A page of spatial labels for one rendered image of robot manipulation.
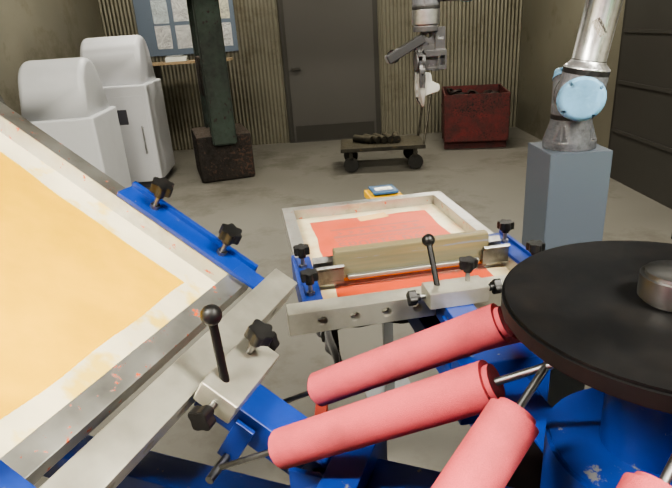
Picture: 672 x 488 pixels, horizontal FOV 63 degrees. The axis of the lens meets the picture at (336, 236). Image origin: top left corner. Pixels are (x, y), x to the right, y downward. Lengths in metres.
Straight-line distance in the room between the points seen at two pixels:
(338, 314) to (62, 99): 4.34
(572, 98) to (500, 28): 6.91
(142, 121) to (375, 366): 5.77
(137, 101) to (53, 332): 5.52
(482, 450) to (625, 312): 0.18
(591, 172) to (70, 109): 4.32
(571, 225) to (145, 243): 1.22
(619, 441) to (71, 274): 0.81
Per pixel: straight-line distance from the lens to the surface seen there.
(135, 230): 1.12
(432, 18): 1.60
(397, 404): 0.61
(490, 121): 7.16
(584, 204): 1.78
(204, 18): 6.14
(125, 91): 6.37
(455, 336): 0.69
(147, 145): 6.41
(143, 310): 0.97
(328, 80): 8.04
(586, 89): 1.57
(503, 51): 8.49
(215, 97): 6.15
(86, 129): 5.15
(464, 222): 1.76
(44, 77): 5.32
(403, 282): 1.43
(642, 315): 0.58
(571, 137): 1.73
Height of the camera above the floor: 1.58
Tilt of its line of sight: 21 degrees down
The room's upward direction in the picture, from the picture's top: 4 degrees counter-clockwise
